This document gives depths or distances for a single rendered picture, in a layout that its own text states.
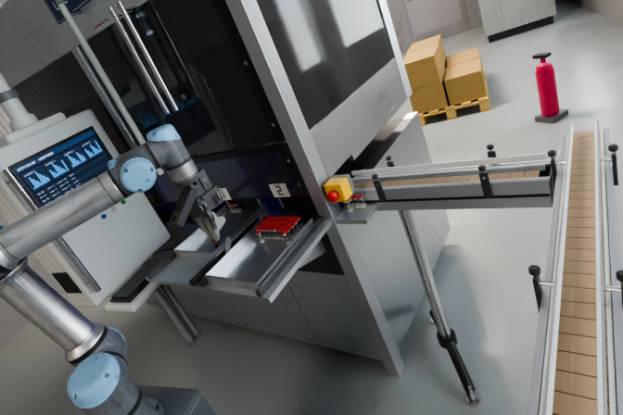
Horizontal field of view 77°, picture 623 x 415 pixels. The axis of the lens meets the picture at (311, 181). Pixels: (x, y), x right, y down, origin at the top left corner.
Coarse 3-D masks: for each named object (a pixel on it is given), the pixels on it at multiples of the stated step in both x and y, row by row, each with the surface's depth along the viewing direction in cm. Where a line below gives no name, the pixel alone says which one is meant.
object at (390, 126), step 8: (392, 120) 222; (400, 120) 217; (384, 128) 216; (392, 128) 211; (376, 136) 209; (384, 136) 205; (376, 144) 200; (368, 152) 194; (352, 160) 192; (360, 160) 189; (368, 160) 185; (344, 168) 188; (352, 168) 184; (360, 168) 181; (352, 176) 176; (288, 208) 172; (296, 208) 169; (160, 216) 227; (168, 216) 222
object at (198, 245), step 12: (228, 216) 184; (240, 216) 178; (252, 216) 167; (228, 228) 172; (240, 228) 161; (192, 240) 173; (204, 240) 170; (180, 252) 163; (192, 252) 158; (204, 252) 152; (216, 252) 151
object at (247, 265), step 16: (256, 224) 157; (240, 240) 150; (256, 240) 152; (272, 240) 148; (224, 256) 144; (240, 256) 146; (256, 256) 142; (272, 256) 138; (208, 272) 138; (224, 272) 140; (240, 272) 136; (256, 272) 132; (256, 288) 123
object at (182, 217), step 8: (184, 192) 109; (192, 192) 108; (184, 200) 107; (192, 200) 108; (176, 208) 107; (184, 208) 106; (176, 216) 105; (184, 216) 106; (168, 224) 106; (176, 224) 104
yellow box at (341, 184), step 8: (336, 176) 139; (344, 176) 137; (328, 184) 136; (336, 184) 134; (344, 184) 135; (352, 184) 139; (336, 192) 135; (344, 192) 134; (352, 192) 139; (344, 200) 135
